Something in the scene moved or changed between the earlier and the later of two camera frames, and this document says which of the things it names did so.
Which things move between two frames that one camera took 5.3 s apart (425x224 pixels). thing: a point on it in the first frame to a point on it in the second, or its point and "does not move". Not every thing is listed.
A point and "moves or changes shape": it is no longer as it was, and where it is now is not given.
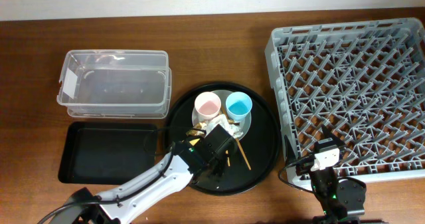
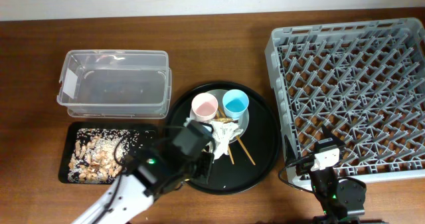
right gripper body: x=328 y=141 does not move
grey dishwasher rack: x=365 y=81 does not move
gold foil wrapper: x=194 y=132 moves or changes shape
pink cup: x=207 y=104 does not move
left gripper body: x=219 y=165 to x=197 y=167
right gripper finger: x=327 y=133 does not move
